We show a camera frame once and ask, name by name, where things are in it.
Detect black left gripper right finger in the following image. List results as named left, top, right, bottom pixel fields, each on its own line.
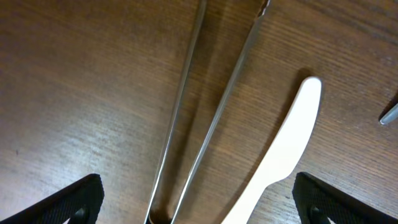
left=292, top=172, right=397, bottom=224

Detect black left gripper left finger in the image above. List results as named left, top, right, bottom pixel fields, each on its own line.
left=1, top=174, right=104, bottom=224

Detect pink plastic knife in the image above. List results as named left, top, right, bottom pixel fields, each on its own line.
left=221, top=77, right=322, bottom=224

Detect steel kitchen tongs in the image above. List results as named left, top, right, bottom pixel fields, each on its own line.
left=144, top=0, right=271, bottom=224

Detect small steel teaspoon left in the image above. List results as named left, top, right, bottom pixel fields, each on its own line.
left=379, top=104, right=398, bottom=125

